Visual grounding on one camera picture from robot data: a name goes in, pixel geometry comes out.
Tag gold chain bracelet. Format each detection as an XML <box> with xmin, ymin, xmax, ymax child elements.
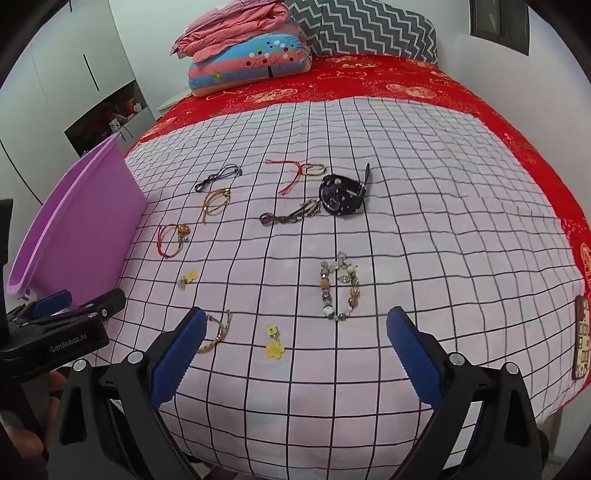
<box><xmin>196</xmin><ymin>309</ymin><xmax>232</xmax><ymax>355</ymax></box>

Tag white wardrobe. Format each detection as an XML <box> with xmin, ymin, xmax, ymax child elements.
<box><xmin>0</xmin><ymin>0</ymin><xmax>158</xmax><ymax>222</ymax></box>

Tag dark wall frame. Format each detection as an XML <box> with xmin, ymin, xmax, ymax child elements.
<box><xmin>468</xmin><ymin>0</ymin><xmax>532</xmax><ymax>56</ymax></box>

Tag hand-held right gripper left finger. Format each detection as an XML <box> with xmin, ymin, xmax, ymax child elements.
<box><xmin>48</xmin><ymin>305</ymin><xmax>208</xmax><ymax>480</ymax></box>

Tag navy cord bracelet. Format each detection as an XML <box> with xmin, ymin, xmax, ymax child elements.
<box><xmin>194</xmin><ymin>164</ymin><xmax>243</xmax><ymax>192</ymax></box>

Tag mixed bead charm bracelet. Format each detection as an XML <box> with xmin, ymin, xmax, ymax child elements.
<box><xmin>318</xmin><ymin>251</ymin><xmax>363</xmax><ymax>321</ymax></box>

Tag phone in patterned case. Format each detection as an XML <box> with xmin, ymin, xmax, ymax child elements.
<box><xmin>571</xmin><ymin>294</ymin><xmax>591</xmax><ymax>381</ymax></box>

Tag person's left hand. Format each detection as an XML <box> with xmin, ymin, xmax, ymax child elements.
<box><xmin>0</xmin><ymin>370</ymin><xmax>68</xmax><ymax>480</ymax></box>

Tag red cord gold bead bracelet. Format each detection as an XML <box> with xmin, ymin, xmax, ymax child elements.
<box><xmin>157</xmin><ymin>223</ymin><xmax>191</xmax><ymax>259</ymax></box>

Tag brown gold cord bracelet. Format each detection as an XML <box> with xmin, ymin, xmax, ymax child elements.
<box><xmin>202</xmin><ymin>187</ymin><xmax>232</xmax><ymax>225</ymax></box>

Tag white nightstand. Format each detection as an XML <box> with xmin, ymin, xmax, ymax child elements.
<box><xmin>157</xmin><ymin>90</ymin><xmax>192</xmax><ymax>114</ymax></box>

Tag red multicolour braided cord bracelet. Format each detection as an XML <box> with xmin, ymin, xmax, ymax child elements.
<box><xmin>265</xmin><ymin>158</ymin><xmax>328</xmax><ymax>196</ymax></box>

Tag purple plastic bin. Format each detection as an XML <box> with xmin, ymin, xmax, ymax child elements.
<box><xmin>7</xmin><ymin>133</ymin><xmax>148</xmax><ymax>305</ymax></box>

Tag dark brown charm cord bracelet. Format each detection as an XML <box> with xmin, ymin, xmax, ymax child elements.
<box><xmin>259</xmin><ymin>198</ymin><xmax>322</xmax><ymax>228</ymax></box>

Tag black wrist watch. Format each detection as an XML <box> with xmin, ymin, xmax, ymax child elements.
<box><xmin>318</xmin><ymin>162</ymin><xmax>372</xmax><ymax>217</ymax></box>

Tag grey white chevron pillow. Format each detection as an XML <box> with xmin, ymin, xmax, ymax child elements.
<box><xmin>284</xmin><ymin>0</ymin><xmax>438</xmax><ymax>65</ymax></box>

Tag red patterned bedspread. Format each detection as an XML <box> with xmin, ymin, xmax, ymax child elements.
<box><xmin>122</xmin><ymin>53</ymin><xmax>591</xmax><ymax>305</ymax></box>

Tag wardrobe niche clutter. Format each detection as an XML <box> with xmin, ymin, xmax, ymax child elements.
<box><xmin>65</xmin><ymin>78</ymin><xmax>151</xmax><ymax>155</ymax></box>

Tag white black checked sheet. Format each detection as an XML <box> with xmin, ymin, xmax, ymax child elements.
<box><xmin>88</xmin><ymin>99</ymin><xmax>583</xmax><ymax>472</ymax></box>

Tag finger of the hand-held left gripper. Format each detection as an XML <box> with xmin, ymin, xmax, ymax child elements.
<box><xmin>50</xmin><ymin>288</ymin><xmax>127</xmax><ymax>325</ymax></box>
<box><xmin>8</xmin><ymin>289</ymin><xmax>74</xmax><ymax>325</ymax></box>

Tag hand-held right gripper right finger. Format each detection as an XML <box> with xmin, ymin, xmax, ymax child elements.
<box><xmin>386</xmin><ymin>305</ymin><xmax>550</xmax><ymax>480</ymax></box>

